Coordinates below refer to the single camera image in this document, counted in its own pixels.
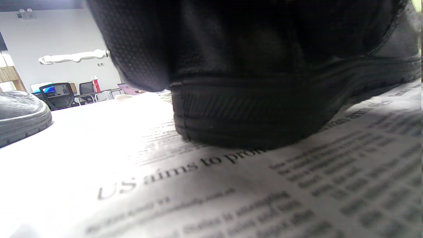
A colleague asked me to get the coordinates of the dark office chair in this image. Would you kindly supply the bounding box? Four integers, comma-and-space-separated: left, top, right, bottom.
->
79, 82, 97, 105

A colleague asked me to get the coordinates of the light wooden frame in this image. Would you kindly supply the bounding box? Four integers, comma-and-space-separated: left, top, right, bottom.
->
0, 66, 27, 93

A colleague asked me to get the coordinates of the printed newspaper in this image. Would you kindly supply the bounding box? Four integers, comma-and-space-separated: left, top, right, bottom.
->
0, 79, 423, 238

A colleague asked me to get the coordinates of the computer monitor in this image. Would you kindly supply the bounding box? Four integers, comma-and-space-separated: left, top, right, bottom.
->
30, 82, 53, 94

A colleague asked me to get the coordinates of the person's left hand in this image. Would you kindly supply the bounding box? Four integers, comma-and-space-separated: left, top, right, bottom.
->
86, 0, 405, 93

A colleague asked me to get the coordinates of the black leather loafer shoe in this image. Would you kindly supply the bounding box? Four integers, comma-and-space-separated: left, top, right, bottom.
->
0, 91, 53, 148
169, 0, 423, 150

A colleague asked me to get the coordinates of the black mesh office chair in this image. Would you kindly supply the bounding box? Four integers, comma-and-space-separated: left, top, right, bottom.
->
39, 83, 80, 110

